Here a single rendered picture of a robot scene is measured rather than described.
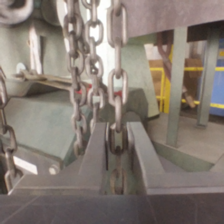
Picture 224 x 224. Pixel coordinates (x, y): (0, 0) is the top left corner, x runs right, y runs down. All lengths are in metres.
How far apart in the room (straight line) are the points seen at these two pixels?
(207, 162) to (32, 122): 0.55
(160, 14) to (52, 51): 0.83
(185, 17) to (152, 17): 0.13
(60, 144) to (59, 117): 0.06
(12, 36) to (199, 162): 1.20
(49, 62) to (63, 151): 1.04
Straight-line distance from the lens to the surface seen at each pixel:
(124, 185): 0.17
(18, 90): 0.49
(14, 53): 1.21
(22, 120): 0.38
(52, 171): 0.27
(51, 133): 0.30
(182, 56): 0.61
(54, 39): 1.30
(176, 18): 0.64
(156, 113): 1.01
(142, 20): 0.72
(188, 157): 0.67
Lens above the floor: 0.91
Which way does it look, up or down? 15 degrees down
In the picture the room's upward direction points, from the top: 1 degrees counter-clockwise
